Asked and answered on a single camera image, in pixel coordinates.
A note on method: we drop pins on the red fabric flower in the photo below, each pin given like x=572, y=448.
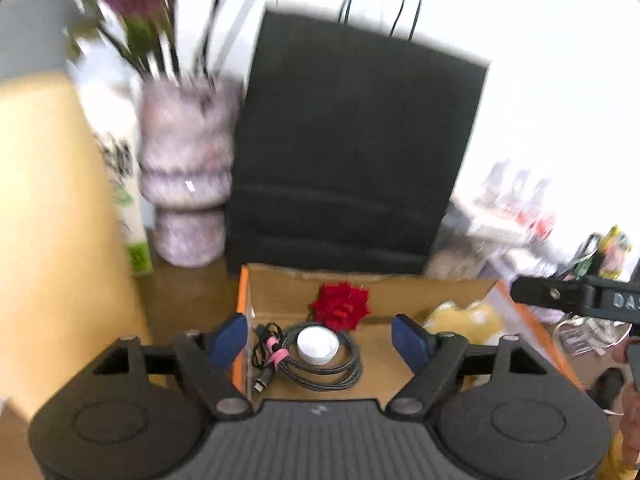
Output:
x=340, y=307

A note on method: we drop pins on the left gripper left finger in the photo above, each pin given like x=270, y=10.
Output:
x=204, y=361

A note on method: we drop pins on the black paper bag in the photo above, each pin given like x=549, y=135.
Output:
x=347, y=148

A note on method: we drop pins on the snack bag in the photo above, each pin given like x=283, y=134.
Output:
x=606, y=259

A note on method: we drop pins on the white round lid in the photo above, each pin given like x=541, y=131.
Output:
x=317, y=345

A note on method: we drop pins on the milk carton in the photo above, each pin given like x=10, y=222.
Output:
x=103, y=83

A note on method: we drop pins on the pink textured vase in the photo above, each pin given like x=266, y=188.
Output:
x=186, y=158

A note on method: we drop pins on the red cardboard box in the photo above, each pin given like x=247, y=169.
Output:
x=272, y=294

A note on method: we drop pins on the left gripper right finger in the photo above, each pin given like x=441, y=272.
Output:
x=435, y=361

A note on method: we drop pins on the yellow plush toy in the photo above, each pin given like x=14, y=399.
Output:
x=478, y=322

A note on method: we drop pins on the yellow thermos jug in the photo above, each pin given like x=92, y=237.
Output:
x=66, y=288

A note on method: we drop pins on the dried pink flowers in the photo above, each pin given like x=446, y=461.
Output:
x=143, y=35

